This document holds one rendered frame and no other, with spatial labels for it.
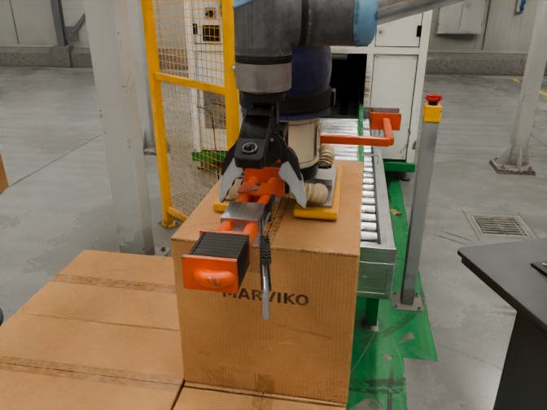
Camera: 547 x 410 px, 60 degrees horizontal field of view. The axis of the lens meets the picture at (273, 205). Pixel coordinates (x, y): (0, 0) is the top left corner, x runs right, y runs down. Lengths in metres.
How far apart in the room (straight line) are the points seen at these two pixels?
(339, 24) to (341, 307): 0.57
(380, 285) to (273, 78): 1.18
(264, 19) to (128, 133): 1.89
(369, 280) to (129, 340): 0.86
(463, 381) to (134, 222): 1.80
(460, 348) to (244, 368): 1.34
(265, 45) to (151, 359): 0.90
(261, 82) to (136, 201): 2.00
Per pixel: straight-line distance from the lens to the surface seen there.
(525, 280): 1.39
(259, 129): 0.74
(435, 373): 2.17
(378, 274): 1.77
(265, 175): 0.93
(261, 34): 0.74
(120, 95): 2.53
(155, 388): 1.27
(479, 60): 10.60
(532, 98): 4.64
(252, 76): 0.75
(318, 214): 1.08
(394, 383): 2.09
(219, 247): 0.65
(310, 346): 1.11
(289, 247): 0.98
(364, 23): 0.77
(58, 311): 1.61
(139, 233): 2.76
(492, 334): 2.47
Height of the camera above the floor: 1.41
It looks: 24 degrees down
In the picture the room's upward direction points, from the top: straight up
